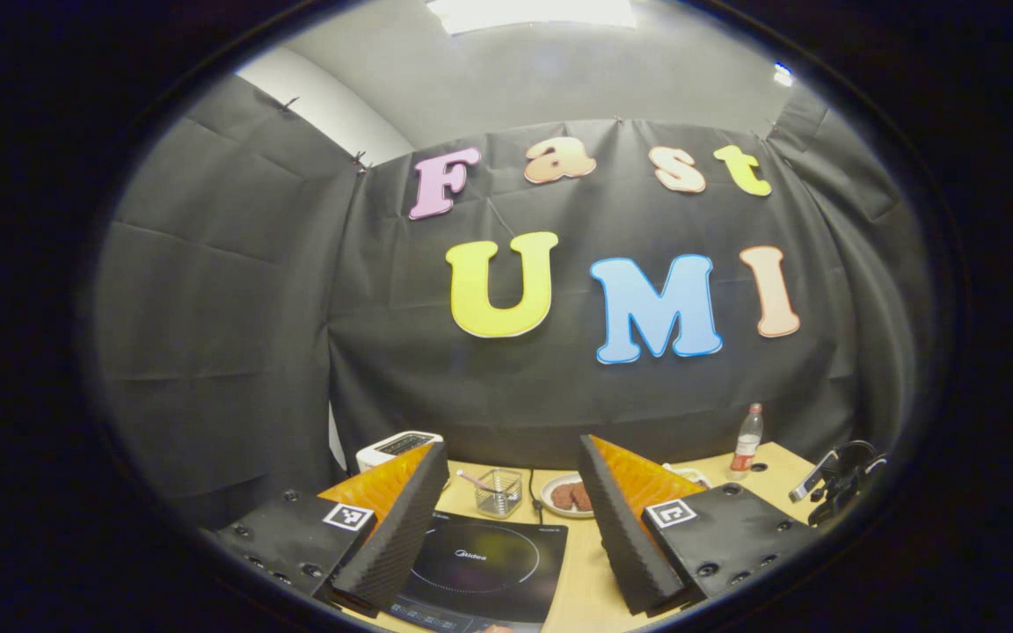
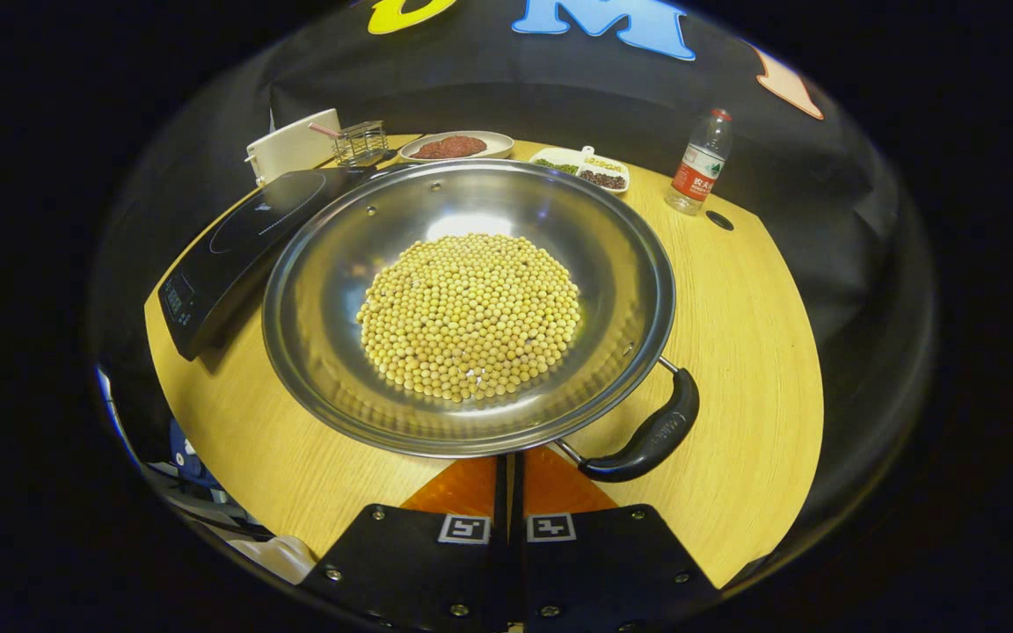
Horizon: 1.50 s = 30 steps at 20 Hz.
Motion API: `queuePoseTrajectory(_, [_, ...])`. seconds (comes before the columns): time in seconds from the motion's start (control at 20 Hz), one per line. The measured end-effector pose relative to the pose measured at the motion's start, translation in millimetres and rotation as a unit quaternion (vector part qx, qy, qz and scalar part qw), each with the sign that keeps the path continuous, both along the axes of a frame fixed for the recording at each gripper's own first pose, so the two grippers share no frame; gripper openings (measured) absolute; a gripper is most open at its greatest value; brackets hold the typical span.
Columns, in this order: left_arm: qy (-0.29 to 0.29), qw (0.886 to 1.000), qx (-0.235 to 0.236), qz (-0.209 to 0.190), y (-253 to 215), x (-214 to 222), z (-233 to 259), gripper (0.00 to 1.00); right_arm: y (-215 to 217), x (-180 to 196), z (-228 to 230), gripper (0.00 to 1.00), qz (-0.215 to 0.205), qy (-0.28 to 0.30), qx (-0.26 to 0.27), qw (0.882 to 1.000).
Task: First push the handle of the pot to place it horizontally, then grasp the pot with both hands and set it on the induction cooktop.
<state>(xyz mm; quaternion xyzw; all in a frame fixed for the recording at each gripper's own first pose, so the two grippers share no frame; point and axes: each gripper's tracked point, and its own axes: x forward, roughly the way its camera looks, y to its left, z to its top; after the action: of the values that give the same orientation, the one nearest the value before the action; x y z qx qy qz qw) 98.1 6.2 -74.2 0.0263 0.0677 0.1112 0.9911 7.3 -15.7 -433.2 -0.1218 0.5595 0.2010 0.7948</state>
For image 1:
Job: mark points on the white toaster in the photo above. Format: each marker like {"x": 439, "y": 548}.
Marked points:
{"x": 392, "y": 447}

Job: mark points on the white divided dish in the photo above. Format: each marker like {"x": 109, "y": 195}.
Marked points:
{"x": 691, "y": 475}

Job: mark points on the large ceiling light panel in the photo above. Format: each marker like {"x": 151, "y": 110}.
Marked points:
{"x": 533, "y": 13}

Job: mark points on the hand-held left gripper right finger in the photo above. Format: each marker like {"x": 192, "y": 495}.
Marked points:
{"x": 621, "y": 545}

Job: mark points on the small ceiling light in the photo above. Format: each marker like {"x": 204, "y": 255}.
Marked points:
{"x": 783, "y": 75}

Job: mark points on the white round plate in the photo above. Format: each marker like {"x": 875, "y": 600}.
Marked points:
{"x": 547, "y": 497}

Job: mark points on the black backdrop cloth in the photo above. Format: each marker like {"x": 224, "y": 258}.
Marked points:
{"x": 506, "y": 387}

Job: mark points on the pink striped stick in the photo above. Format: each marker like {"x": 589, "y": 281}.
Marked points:
{"x": 474, "y": 480}

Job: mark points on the clear plastic water bottle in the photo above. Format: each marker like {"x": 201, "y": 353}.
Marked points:
{"x": 746, "y": 444}

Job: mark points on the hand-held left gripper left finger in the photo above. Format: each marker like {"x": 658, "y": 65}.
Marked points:
{"x": 401, "y": 536}

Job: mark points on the raw red meat slices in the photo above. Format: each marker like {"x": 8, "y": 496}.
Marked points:
{"x": 570, "y": 497}

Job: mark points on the black induction cooktop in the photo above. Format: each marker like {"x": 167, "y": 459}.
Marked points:
{"x": 480, "y": 563}

